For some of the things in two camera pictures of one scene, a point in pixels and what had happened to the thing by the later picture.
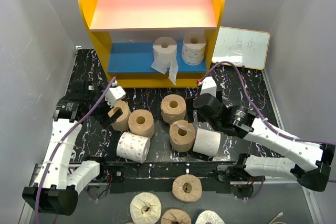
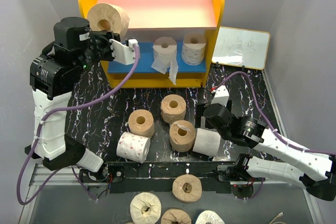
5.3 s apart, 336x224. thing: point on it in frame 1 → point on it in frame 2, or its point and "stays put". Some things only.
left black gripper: x=104 y=118 → x=105 y=36
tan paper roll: x=122 y=123 → x=104 y=16
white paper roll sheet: x=165 y=56 stays put
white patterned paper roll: x=133 y=147 stays put
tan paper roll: x=141 y=122 stays put
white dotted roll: x=193 y=48 stays put
